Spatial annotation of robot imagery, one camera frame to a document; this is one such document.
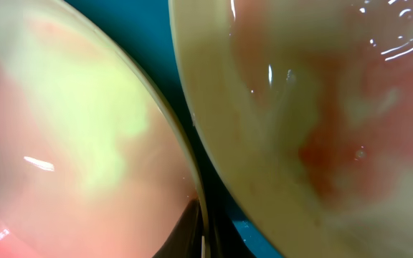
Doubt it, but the teal plastic tray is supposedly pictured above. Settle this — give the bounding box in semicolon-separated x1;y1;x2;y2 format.
67;0;281;258

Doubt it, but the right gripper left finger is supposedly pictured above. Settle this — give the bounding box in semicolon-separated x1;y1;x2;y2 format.
153;199;203;258

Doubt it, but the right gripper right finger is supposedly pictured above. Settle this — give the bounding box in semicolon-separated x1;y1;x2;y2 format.
207;201;255;258

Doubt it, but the yellow plate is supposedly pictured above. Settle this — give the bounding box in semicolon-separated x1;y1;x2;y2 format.
169;0;413;257
0;1;203;257

